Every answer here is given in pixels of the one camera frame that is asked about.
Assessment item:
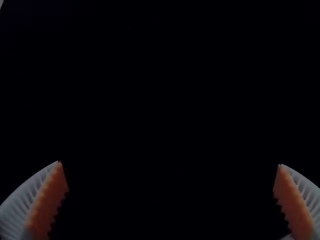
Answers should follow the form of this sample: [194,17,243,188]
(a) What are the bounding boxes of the black mat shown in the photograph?
[0,0,320,240]

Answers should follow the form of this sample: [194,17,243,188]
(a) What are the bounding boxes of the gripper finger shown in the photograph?
[0,160,70,240]
[272,163,320,240]

